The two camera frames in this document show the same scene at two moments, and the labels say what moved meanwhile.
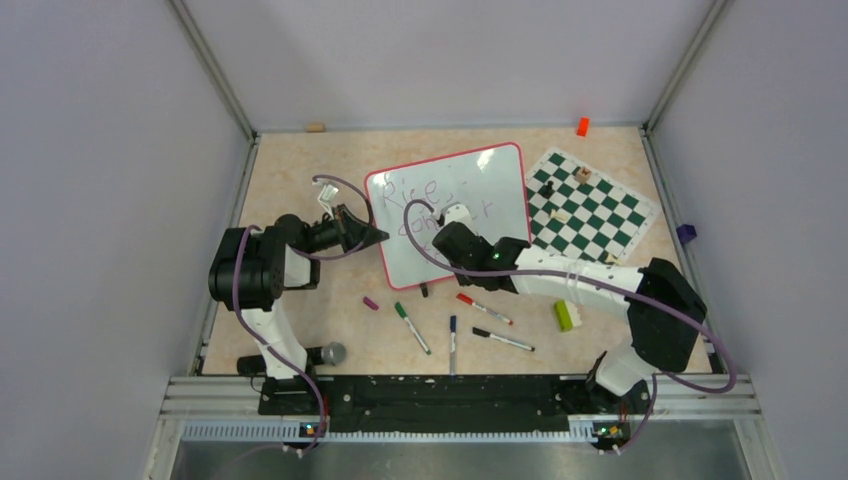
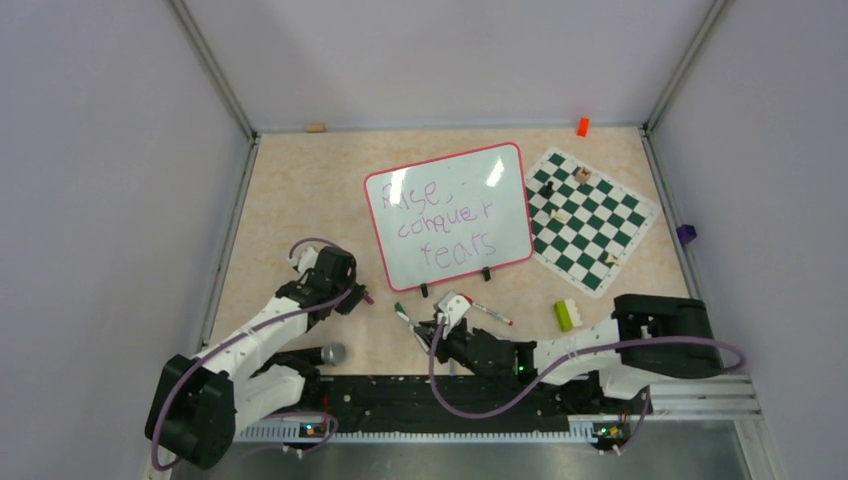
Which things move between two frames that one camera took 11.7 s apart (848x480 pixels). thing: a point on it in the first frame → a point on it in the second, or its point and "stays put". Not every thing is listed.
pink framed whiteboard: x=491 y=182 stays put
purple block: x=686 y=232 stays put
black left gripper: x=354 y=233 → x=353 y=298
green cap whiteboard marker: x=399 y=307 stays put
